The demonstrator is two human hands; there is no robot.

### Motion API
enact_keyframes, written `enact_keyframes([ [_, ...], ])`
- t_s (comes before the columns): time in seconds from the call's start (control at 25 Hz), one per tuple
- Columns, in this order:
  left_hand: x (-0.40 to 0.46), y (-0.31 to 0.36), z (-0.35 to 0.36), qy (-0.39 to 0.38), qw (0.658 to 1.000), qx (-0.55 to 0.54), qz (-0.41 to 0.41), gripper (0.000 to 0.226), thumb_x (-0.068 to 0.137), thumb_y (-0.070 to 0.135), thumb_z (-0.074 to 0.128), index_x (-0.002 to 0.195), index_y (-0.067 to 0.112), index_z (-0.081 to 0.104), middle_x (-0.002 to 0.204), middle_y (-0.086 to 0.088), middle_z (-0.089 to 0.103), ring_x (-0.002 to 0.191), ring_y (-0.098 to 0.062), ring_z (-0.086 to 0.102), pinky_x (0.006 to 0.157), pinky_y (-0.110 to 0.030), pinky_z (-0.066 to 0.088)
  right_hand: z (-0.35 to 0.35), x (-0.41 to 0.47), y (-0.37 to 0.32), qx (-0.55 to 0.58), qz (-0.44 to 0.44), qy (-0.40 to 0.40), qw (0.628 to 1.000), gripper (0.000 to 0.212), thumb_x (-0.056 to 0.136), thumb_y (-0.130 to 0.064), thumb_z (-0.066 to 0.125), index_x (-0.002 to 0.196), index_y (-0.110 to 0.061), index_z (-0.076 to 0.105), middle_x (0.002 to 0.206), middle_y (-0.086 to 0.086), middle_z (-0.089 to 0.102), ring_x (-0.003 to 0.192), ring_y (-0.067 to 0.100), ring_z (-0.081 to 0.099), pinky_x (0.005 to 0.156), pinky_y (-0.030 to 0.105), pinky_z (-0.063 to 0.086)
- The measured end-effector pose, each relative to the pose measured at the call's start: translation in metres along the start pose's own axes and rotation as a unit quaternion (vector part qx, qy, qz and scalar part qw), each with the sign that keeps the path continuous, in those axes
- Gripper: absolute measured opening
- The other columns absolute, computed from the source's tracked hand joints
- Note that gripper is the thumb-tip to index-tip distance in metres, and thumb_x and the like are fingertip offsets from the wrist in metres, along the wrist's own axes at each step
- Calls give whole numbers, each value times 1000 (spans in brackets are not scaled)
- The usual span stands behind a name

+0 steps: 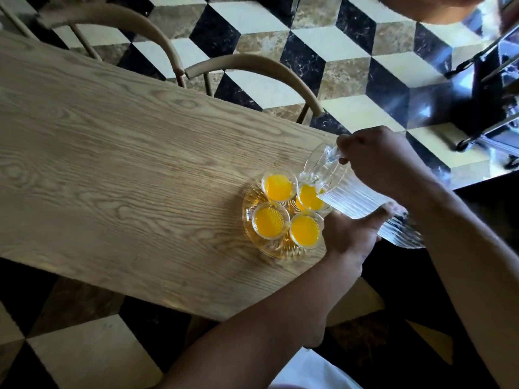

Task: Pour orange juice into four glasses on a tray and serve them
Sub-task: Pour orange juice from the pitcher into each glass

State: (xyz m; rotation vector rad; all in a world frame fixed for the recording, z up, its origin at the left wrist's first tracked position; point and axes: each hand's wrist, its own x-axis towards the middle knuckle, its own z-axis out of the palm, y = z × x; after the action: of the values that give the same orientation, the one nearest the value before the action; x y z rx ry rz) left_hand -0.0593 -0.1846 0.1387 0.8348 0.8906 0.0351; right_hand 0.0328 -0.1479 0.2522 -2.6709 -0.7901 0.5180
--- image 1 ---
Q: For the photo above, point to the person's white shirt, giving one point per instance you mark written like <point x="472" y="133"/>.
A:
<point x="312" y="372"/>

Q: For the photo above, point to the person's left forearm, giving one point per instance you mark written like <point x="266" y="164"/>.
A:
<point x="251" y="344"/>

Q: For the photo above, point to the person's right forearm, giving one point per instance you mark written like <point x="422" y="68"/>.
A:
<point x="478" y="271"/>

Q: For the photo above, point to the light wooden table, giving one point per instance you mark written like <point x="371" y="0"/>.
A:
<point x="101" y="157"/>

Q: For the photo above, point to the clear patterned glass plate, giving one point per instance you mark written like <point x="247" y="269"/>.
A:
<point x="275" y="249"/>

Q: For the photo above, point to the ribbed glass pitcher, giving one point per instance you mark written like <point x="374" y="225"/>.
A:
<point x="352" y="198"/>

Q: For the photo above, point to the beige curved-back chair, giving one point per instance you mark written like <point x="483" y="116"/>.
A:
<point x="259" y="62"/>
<point x="121" y="16"/>
<point x="18" y="22"/>

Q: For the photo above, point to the clear drinking glass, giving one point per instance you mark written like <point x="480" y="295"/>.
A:
<point x="310" y="198"/>
<point x="269" y="220"/>
<point x="279" y="186"/>
<point x="305" y="230"/>

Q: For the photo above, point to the orange juice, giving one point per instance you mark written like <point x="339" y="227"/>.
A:
<point x="277" y="188"/>

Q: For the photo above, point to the person's right hand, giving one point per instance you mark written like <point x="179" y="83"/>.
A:
<point x="385" y="162"/>

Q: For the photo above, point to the round brown wooden stool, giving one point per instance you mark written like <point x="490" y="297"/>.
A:
<point x="430" y="10"/>

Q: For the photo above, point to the black wheeled trolley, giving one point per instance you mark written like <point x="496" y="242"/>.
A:
<point x="486" y="97"/>

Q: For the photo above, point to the person's left hand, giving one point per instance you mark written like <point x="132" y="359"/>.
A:
<point x="348" y="239"/>

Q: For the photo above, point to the dark brown wooden bench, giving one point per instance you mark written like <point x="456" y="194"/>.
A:
<point x="494" y="206"/>

